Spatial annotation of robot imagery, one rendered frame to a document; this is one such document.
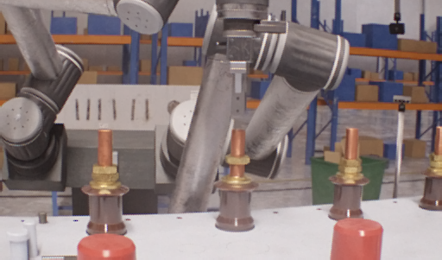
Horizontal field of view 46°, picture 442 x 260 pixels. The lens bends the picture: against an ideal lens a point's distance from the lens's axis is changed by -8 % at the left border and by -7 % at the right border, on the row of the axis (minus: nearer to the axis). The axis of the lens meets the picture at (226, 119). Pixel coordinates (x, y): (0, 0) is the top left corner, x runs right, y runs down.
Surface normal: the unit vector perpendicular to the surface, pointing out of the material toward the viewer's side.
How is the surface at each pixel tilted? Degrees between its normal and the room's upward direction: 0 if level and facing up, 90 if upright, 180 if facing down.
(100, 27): 90
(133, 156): 90
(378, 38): 90
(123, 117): 90
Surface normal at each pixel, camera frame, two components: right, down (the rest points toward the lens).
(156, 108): 0.31, 0.11
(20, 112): 0.15, -0.41
